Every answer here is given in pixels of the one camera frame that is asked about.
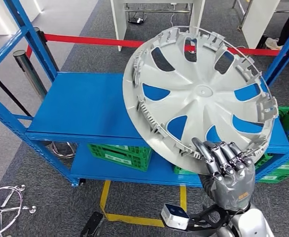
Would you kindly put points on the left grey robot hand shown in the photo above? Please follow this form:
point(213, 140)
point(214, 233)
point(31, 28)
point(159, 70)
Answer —
point(93, 225)

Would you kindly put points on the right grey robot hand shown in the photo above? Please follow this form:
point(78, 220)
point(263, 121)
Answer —
point(235, 189)

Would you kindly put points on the white desk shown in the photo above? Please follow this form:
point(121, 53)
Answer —
point(258, 19)
point(118, 19)

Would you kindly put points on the grey plastic wheel cover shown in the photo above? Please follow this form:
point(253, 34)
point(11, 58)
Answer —
point(201, 91)

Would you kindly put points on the yellow floor tape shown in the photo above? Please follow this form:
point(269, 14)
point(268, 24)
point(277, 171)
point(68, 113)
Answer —
point(134, 219)

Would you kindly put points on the black stool with chrome base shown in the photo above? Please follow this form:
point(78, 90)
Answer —
point(32, 209)

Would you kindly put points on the chrome stanchion post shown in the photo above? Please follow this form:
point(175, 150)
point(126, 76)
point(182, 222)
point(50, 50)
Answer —
point(29, 70)
point(52, 59)

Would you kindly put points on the red barrier belt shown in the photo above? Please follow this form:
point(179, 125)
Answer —
point(85, 40)

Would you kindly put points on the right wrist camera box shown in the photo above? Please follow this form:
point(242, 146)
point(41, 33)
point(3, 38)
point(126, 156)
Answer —
point(173, 217)

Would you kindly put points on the blue metal shelf rack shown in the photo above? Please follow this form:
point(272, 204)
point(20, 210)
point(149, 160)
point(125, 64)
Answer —
point(85, 104)

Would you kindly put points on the black pole stand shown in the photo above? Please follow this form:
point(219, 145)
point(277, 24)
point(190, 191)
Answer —
point(10, 93)

